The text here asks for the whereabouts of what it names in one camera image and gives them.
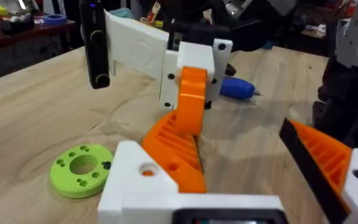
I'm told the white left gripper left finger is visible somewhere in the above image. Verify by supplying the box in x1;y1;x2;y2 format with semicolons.
97;139;180;224

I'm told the orange white left gripper right finger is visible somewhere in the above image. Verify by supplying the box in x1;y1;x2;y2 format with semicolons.
278;117;358;224

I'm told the finger of the orange white right gripper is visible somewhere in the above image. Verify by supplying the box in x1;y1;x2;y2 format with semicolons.
158;38;233;137

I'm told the orange ribbed wedge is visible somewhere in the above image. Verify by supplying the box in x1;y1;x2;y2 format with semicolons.
141;111;208;194

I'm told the blue electric screwdriver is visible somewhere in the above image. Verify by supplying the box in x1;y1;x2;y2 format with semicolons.
218;75;265;101

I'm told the green disc with holes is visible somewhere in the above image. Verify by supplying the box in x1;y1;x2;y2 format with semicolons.
49;143;115;200

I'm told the brown side table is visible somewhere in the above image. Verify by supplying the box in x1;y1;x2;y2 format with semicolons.
0;18;78;82

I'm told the black box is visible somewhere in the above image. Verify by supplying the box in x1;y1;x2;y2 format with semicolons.
0;12;36;34

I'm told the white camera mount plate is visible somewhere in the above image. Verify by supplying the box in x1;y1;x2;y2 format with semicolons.
104;9;170;81

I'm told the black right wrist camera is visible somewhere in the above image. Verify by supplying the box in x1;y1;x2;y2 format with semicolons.
79;0;111;90

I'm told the blue ring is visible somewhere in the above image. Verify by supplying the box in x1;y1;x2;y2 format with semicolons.
43;13;68;26

